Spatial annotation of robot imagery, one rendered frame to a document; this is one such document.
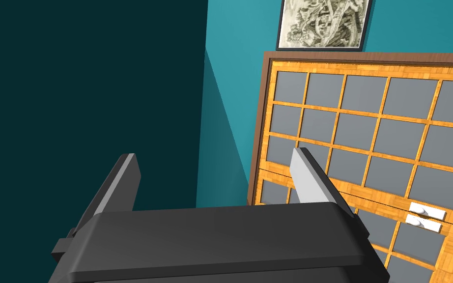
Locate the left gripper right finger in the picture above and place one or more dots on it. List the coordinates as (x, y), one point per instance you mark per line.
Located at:
(309, 184)

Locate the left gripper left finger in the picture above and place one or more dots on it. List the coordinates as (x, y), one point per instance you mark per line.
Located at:
(122, 184)

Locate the wooden door with grey panes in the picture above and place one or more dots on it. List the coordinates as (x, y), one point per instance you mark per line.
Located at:
(415, 241)
(362, 94)

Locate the brown wooden cupboard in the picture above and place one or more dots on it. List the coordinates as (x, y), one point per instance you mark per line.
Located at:
(368, 56)

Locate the framed landscape picture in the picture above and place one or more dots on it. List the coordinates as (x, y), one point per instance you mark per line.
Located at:
(321, 23)

